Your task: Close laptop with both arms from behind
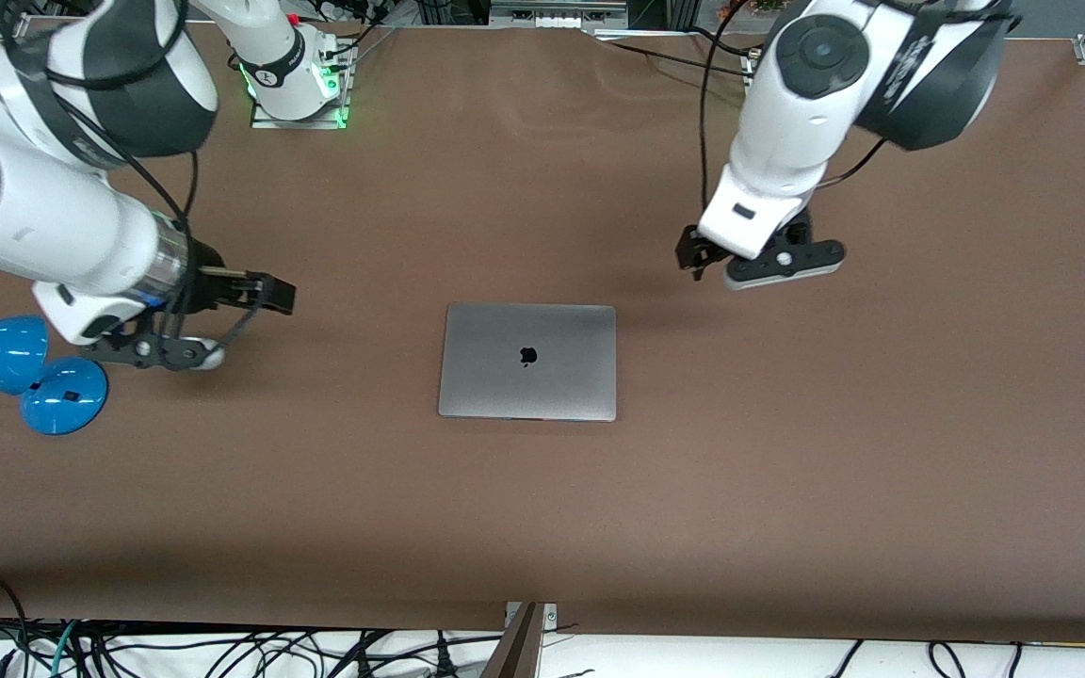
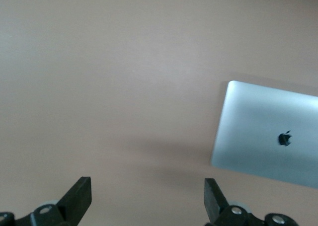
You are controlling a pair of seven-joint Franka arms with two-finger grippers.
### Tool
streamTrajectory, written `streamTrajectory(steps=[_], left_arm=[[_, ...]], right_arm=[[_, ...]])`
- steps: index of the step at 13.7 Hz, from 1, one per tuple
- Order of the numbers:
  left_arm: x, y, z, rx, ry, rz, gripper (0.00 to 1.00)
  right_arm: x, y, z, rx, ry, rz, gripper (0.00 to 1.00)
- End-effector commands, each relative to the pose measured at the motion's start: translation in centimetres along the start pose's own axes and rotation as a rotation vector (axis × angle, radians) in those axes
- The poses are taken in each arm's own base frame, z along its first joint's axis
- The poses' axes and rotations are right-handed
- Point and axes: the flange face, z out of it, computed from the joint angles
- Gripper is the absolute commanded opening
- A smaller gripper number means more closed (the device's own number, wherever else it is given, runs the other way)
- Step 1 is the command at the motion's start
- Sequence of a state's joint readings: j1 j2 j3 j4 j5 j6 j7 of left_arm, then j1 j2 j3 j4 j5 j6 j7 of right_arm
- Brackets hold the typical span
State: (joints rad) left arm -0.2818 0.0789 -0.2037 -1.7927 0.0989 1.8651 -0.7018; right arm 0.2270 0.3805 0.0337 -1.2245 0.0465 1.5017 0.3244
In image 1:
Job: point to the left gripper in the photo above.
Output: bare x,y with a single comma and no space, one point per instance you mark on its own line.
690,250

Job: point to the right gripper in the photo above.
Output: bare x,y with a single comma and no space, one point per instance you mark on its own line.
206,280

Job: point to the silver grey laptop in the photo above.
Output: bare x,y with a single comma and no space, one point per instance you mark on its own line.
528,377

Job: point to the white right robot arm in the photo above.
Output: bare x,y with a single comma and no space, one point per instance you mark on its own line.
53,226

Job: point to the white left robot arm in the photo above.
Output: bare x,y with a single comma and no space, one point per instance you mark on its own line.
816,122

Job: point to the blue desk lamp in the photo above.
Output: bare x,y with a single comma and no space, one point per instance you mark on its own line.
62,400

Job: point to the grey power strip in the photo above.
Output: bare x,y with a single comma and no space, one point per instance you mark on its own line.
552,14

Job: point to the brown support beam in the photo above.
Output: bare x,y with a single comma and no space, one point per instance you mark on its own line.
516,654

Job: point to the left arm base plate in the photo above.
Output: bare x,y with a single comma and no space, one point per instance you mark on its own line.
751,68

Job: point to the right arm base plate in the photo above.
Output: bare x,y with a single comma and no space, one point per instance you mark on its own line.
269,121

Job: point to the metal table edge bracket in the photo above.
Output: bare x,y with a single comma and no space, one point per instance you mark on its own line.
550,617

